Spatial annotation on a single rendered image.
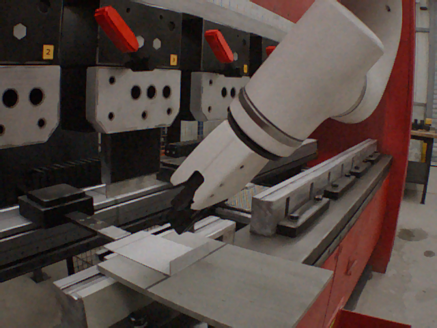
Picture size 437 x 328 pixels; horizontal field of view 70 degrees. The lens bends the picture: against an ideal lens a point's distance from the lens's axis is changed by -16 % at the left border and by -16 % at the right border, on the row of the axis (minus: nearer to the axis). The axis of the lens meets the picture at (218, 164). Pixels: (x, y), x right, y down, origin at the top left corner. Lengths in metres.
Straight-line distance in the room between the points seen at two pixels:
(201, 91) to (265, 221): 0.45
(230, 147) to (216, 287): 0.17
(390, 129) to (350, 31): 2.21
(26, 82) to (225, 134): 0.21
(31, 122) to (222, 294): 0.28
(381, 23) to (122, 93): 0.31
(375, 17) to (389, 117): 2.11
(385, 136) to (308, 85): 2.21
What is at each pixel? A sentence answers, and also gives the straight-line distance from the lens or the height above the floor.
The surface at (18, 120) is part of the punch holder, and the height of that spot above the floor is 1.20.
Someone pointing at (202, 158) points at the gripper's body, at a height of 1.16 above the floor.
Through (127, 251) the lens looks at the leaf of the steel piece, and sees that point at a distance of 0.53.
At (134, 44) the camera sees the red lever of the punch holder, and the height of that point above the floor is 1.28.
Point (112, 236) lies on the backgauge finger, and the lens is 0.57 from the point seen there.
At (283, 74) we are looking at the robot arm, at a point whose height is 1.24.
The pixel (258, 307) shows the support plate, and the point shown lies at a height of 1.00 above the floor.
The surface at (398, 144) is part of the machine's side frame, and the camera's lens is 2.53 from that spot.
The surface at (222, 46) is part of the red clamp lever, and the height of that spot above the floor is 1.29.
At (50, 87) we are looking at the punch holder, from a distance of 0.38.
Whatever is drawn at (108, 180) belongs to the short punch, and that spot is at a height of 1.11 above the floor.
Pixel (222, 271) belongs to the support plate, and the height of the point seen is 1.00.
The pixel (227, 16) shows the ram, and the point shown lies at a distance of 0.63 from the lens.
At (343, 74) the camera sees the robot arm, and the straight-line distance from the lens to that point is 0.34.
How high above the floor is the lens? 1.23
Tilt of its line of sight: 12 degrees down
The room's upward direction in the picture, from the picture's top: 2 degrees clockwise
